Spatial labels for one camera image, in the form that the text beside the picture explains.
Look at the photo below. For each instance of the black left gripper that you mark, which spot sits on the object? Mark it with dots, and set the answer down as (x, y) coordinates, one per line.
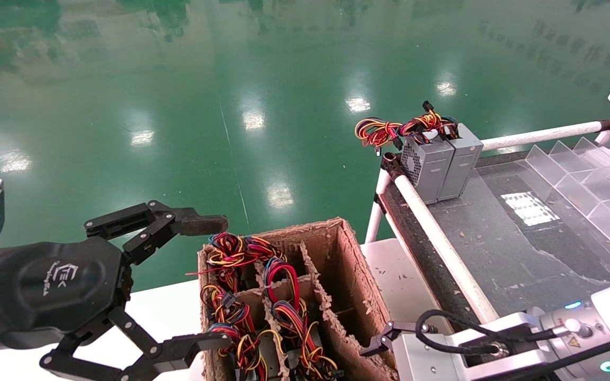
(56, 286)

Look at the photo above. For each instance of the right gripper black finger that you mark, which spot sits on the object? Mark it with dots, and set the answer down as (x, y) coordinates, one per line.
(387, 336)

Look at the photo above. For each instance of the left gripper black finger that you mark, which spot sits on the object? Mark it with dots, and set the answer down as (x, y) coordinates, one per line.
(199, 222)

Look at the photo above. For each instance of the brown divided cardboard box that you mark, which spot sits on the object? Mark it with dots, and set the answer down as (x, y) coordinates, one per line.
(358, 275)

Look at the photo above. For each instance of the white cart leg tube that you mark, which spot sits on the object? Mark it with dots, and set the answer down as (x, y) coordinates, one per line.
(376, 217)

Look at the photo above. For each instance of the clear acrylic divider tray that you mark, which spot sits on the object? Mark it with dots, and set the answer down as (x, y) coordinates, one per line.
(575, 174)

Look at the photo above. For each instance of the long white cart rail tube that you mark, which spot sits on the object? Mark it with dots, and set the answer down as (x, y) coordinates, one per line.
(413, 200)

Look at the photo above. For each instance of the short white cart rail tube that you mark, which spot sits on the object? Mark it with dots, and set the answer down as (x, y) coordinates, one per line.
(548, 134)

